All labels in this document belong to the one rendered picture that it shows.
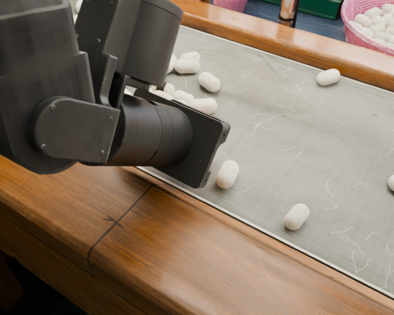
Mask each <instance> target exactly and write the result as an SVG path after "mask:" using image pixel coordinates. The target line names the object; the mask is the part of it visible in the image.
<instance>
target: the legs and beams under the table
mask: <svg viewBox="0 0 394 315"><path fill-rule="evenodd" d="M9 258H11V256H9V255H8V254H6V253H5V252H3V251H2V250H0V310H1V311H3V312H4V313H5V314H7V315H20V314H21V313H22V312H23V311H24V310H25V309H26V308H27V307H28V306H29V305H30V304H31V303H32V302H33V299H32V298H31V297H29V296H28V295H27V294H26V292H25V290H24V289H23V287H22V286H21V284H20V282H19V281H18V279H17V278H16V276H15V275H14V273H13V272H12V270H11V268H10V267H9V265H8V264H7V262H6V261H7V260H8V259H9Z"/></svg>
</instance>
